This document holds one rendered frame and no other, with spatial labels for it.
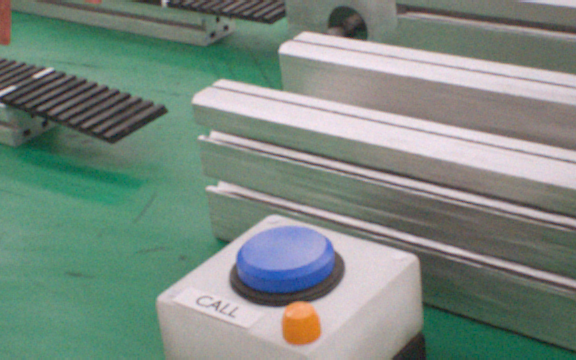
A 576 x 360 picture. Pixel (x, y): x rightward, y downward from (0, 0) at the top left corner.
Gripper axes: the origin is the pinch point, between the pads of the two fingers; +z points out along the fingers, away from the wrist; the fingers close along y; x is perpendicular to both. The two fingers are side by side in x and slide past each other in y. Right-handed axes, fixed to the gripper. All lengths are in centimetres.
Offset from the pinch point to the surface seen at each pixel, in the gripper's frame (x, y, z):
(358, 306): -32.6, -14.3, 3.2
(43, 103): 0.7, -1.3, 5.9
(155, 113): -6.3, 1.6, 6.6
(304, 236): -29.1, -12.8, 1.8
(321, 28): -11.0, 13.4, 4.6
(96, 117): -3.7, -0.9, 6.3
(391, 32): -16.6, 13.3, 4.1
